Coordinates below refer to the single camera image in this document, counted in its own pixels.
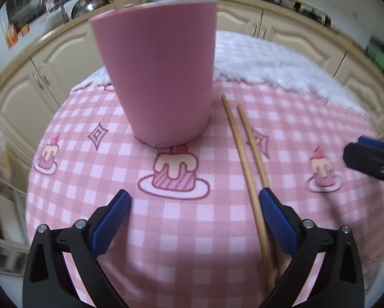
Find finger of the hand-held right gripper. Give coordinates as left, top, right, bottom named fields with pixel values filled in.
left=343, top=136, right=384, bottom=193

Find black gas stove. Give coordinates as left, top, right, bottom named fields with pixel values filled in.
left=226, top=0, right=332, bottom=28

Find pink cup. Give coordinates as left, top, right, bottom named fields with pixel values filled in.
left=90, top=0, right=218, bottom=148

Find orange bottle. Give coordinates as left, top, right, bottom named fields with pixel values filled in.
left=6, top=22, right=19, bottom=48

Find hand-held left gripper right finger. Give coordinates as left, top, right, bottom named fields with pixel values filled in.
left=259, top=188, right=364, bottom=308

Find cream lower kitchen cabinets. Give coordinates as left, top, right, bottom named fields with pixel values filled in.
left=0, top=0, right=384, bottom=167

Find steel colander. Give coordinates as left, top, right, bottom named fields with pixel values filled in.
left=72, top=0, right=111, bottom=20

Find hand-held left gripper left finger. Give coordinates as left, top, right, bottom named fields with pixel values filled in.
left=22, top=189, right=132, bottom=308

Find steel faucet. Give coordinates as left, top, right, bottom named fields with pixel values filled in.
left=43, top=0, right=69, bottom=23

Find pink checkered tablecloth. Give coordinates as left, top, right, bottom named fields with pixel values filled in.
left=25, top=77, right=384, bottom=308

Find white fluffy cloth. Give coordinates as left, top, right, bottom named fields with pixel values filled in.
left=72, top=30, right=369, bottom=116

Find green crate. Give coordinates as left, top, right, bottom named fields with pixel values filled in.
left=365, top=37, right=384, bottom=78

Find wooden frame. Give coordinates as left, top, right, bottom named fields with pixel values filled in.
left=0, top=167, right=29, bottom=273

